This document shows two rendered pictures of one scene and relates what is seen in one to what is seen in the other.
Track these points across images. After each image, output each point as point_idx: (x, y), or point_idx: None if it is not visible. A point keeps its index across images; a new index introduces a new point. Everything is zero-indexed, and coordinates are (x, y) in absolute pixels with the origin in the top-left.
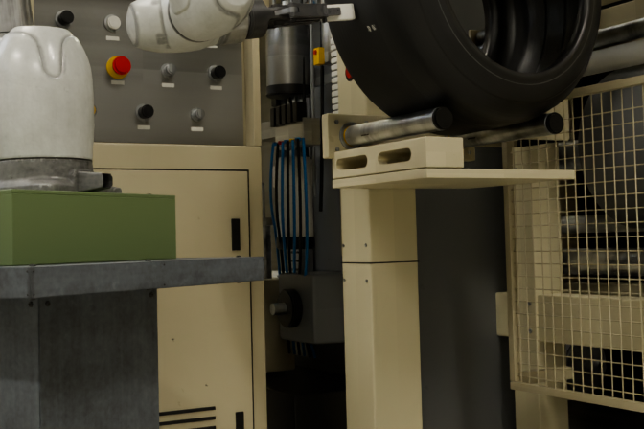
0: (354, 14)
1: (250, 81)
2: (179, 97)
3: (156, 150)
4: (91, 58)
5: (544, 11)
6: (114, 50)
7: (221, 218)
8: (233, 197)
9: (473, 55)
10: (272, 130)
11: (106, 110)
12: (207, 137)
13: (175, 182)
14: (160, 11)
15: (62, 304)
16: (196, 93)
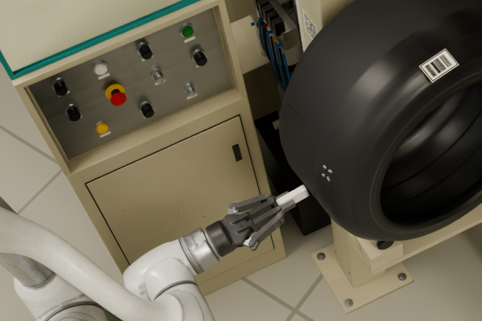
0: (308, 194)
1: (230, 57)
2: (171, 84)
3: (163, 137)
4: (92, 97)
5: None
6: (108, 82)
7: (224, 149)
8: (231, 135)
9: (410, 231)
10: None
11: (116, 119)
12: (201, 97)
13: (183, 147)
14: (148, 297)
15: None
16: (186, 75)
